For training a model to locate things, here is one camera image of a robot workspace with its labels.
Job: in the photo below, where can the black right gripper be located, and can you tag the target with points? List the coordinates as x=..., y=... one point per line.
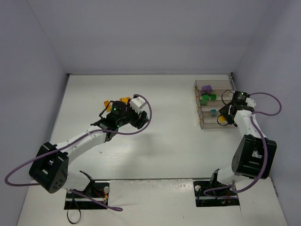
x=225, y=112

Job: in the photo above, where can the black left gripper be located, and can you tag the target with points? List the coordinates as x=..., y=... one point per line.
x=140, y=119

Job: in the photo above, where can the small yellow lego brick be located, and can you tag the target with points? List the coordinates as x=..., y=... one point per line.
x=221, y=118

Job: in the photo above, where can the green hollow square lego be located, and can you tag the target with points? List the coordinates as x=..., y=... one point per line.
x=213, y=97

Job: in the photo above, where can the teal cube lego brick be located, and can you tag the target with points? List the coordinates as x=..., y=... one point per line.
x=213, y=113

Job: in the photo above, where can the purple butterfly curved lego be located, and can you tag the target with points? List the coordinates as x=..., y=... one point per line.
x=207, y=89

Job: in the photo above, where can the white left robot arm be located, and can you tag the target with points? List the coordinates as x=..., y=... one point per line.
x=50, y=170

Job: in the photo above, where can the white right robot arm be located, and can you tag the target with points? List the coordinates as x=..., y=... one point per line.
x=255, y=153

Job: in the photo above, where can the yellow long lego brick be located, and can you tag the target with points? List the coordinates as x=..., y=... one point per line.
x=107, y=105

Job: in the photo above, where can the yellow flat lego brick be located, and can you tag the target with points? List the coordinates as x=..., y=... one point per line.
x=125, y=99

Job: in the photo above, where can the clear purple-lego bin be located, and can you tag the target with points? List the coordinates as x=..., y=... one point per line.
x=215, y=84

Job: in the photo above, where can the clear green-lego bin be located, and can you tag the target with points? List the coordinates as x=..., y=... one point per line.
x=220, y=94

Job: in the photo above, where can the clear yellow-lego bin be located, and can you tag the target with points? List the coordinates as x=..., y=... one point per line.
x=213, y=123

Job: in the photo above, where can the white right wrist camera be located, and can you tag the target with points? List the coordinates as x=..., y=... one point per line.
x=250, y=102

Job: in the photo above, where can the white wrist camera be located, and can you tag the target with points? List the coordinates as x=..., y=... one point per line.
x=137, y=104
x=250, y=102

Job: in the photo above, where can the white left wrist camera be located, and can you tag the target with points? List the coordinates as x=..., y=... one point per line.
x=137, y=104

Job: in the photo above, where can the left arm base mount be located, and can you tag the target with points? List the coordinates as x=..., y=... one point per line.
x=97, y=190

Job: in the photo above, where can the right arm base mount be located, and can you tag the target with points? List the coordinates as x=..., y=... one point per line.
x=210, y=193

